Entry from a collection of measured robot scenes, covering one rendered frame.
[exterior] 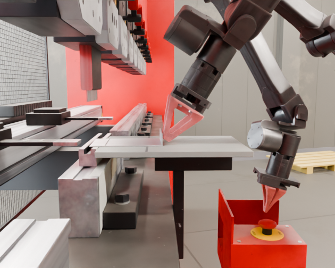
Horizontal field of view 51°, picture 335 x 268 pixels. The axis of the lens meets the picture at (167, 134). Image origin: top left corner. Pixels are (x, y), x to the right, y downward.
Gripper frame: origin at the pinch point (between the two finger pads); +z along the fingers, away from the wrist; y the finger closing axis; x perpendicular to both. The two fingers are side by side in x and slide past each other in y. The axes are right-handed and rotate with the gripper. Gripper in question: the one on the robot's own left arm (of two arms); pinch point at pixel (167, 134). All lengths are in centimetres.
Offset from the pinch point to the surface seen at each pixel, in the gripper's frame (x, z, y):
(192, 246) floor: 75, 77, -162
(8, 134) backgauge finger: -26.6, 17.1, -5.4
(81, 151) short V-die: -11.8, 9.7, 5.5
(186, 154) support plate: 3.4, 0.3, 8.6
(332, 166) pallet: 251, -33, -371
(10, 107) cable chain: -44, 26, -56
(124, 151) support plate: -5.5, 5.3, 8.3
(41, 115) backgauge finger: -31, 20, -44
